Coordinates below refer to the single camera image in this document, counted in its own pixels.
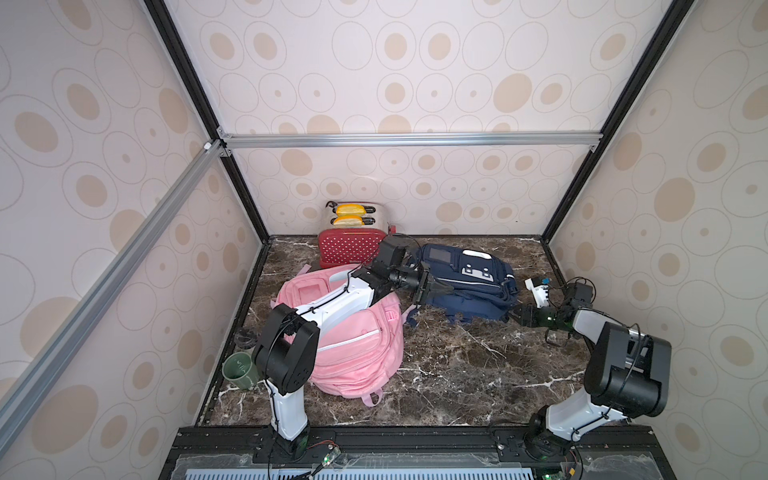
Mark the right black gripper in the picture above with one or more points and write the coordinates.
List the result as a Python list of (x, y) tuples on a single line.
[(534, 315)]

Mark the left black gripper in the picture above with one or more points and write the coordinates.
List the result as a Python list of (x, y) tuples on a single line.
[(424, 280)]

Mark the navy blue backpack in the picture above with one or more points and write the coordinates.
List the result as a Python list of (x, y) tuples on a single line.
[(484, 286)]

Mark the red polka dot toaster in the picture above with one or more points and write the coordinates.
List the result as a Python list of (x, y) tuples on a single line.
[(341, 246)]

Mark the pink backpack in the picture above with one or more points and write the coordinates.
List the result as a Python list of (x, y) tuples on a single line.
[(361, 340)]

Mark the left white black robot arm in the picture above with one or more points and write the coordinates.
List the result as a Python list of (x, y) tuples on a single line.
[(285, 358)]

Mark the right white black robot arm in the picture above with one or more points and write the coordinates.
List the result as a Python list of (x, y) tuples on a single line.
[(626, 377)]

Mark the right yellow toast slice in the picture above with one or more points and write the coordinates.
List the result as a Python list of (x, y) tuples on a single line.
[(348, 221)]

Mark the yellow toast slice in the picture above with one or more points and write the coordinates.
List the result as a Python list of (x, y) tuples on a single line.
[(348, 221), (350, 209)]

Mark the left yellow toast slice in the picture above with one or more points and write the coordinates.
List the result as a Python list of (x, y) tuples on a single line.
[(350, 209)]

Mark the small glass jar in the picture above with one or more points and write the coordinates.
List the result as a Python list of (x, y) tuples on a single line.
[(246, 339)]

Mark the green ceramic mug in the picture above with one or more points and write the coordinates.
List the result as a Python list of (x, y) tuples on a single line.
[(240, 370)]

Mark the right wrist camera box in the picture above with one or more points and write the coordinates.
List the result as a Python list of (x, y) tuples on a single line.
[(539, 287)]

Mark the horizontal aluminium frame bar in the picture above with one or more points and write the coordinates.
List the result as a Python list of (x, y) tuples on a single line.
[(440, 139)]

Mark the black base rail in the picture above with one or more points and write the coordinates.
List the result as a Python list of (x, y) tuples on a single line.
[(494, 452)]

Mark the black right corner post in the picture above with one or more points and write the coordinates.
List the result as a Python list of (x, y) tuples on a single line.
[(650, 59)]

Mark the black corner post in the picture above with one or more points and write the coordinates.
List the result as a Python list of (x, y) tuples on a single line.
[(161, 18), (650, 59)]

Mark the black left corner post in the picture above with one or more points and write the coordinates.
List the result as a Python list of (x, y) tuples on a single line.
[(161, 18)]

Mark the diagonal aluminium frame bar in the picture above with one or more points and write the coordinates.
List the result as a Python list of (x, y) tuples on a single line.
[(22, 401)]

